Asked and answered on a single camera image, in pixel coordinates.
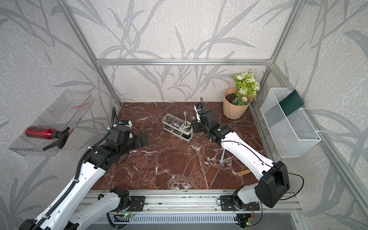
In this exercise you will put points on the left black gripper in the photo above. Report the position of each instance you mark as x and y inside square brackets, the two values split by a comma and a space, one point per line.
[138, 143]

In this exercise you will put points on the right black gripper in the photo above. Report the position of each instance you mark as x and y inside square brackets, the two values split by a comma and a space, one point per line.
[195, 126]

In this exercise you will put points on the blue grey toothbrush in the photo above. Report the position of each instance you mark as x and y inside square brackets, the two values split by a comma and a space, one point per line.
[222, 156]

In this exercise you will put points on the dark grey toothbrush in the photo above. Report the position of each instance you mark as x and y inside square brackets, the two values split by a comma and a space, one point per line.
[185, 120]

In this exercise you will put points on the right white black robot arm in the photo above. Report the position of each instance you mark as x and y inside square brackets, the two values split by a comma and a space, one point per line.
[273, 178]

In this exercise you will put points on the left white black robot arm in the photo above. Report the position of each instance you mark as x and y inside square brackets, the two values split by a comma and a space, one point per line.
[62, 215]

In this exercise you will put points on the beige ribbed flower pot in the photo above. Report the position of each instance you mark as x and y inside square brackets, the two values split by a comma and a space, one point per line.
[231, 111]

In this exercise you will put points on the green white artificial flowers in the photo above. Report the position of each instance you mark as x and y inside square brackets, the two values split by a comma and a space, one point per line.
[246, 88]

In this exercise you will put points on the green toy garden fork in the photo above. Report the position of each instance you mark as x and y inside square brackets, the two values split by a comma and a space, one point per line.
[244, 172]

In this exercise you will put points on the red spray bottle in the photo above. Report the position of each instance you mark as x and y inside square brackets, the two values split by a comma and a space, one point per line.
[45, 133]

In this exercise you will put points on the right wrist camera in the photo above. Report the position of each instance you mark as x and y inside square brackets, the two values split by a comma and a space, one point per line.
[197, 108]

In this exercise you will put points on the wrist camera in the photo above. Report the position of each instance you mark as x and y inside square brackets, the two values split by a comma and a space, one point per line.
[197, 108]
[126, 122]

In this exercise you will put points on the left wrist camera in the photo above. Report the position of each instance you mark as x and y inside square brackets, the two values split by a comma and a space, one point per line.
[126, 122]

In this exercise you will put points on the clear plastic wall shelf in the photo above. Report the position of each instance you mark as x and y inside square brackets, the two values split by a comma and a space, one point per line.
[66, 111]

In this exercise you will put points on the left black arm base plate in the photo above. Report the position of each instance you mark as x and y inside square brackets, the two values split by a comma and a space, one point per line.
[136, 204]

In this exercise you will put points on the aluminium mounting rail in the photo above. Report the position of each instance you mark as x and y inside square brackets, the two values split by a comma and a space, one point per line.
[189, 201]

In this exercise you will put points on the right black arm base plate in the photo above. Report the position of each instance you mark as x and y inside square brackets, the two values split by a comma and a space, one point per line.
[230, 203]

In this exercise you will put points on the white wire mesh basket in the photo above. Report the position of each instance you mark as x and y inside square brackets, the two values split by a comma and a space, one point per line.
[292, 132]

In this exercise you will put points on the aluminium frame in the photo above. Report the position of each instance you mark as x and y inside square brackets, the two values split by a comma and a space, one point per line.
[353, 184]

